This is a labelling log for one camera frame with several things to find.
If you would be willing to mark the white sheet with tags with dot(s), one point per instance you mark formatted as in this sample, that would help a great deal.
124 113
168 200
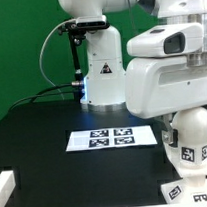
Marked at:
111 138

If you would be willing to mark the white left corner bracket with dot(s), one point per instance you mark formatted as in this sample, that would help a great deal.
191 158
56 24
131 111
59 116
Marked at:
7 185

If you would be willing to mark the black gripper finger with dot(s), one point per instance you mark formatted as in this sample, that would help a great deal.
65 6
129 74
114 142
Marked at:
169 133

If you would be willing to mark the white lamp base with tags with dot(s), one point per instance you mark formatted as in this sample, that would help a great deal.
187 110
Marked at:
190 188

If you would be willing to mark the black camera on stand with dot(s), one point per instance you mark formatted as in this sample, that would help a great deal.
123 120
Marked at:
77 29

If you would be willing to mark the white cylindrical lamp shade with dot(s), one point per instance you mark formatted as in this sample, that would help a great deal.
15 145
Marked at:
172 154

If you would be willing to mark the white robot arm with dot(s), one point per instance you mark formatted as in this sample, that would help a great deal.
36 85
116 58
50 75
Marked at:
182 31

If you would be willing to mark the white lamp bulb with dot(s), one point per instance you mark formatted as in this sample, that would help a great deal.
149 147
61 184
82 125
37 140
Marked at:
192 136

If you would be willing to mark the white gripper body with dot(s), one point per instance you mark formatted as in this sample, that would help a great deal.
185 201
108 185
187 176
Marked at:
155 87

